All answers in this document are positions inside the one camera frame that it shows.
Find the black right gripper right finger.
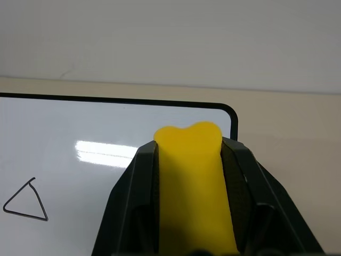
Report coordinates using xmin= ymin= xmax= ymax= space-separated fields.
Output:
xmin=220 ymin=136 xmax=324 ymax=256

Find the black-framed whiteboard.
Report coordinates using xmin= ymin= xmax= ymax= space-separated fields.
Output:
xmin=0 ymin=92 xmax=239 ymax=256

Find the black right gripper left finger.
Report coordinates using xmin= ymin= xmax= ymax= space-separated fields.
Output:
xmin=92 ymin=140 xmax=161 ymax=256

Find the yellow eraser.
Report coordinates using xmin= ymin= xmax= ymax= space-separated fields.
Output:
xmin=153 ymin=121 xmax=239 ymax=256

